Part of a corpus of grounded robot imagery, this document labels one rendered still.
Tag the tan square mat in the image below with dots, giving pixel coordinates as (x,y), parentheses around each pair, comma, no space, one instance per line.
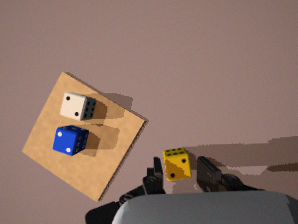
(111,131)

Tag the blue die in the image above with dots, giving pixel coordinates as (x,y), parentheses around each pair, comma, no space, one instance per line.
(70,139)

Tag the yellow die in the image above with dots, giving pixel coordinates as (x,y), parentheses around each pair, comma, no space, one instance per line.
(177,164)

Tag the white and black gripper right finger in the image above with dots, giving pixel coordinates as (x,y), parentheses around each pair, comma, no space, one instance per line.
(211,179)

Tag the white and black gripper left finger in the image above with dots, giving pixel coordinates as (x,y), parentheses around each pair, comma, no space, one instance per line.
(152,184)

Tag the white die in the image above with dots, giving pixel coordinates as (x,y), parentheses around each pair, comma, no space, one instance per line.
(78,107)

